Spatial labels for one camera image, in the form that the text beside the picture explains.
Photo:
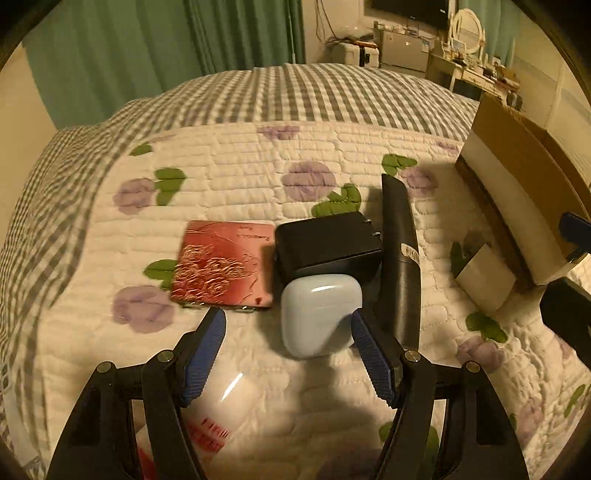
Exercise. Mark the white drawer cabinet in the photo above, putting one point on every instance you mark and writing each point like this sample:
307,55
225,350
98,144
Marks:
359,53

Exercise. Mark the white bottle red cap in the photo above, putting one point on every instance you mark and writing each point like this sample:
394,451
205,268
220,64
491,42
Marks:
214,417

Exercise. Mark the white power adapter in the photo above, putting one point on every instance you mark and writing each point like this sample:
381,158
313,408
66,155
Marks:
487,280

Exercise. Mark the black power adapter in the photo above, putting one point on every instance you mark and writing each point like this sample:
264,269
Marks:
336,244

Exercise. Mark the white oval vanity mirror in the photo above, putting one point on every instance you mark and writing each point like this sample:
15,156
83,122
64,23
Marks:
467,35

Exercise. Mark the cardboard box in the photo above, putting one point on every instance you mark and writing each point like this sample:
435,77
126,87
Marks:
524,183

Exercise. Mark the white dressing table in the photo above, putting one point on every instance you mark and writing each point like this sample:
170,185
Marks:
468,82

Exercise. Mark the white earbuds case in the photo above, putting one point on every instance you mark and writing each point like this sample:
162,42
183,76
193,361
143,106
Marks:
315,314

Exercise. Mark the green curtain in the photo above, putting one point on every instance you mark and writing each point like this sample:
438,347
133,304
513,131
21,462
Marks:
500,20
89,58

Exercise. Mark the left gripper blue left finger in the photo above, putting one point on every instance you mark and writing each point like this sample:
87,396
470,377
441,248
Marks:
98,440

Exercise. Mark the red embossed rose card case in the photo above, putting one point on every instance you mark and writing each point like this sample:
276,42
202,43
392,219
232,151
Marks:
226,264

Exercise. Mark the silver mini fridge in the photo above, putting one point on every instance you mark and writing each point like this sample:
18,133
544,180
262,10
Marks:
402,52

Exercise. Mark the grey checked bedspread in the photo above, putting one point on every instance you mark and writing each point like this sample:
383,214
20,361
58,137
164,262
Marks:
86,268

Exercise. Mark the black wall television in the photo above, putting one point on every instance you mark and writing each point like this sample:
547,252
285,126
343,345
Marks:
431,12

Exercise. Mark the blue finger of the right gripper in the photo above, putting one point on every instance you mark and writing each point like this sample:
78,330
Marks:
566,309
576,230

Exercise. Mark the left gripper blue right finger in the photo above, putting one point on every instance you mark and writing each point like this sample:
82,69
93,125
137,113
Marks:
478,440

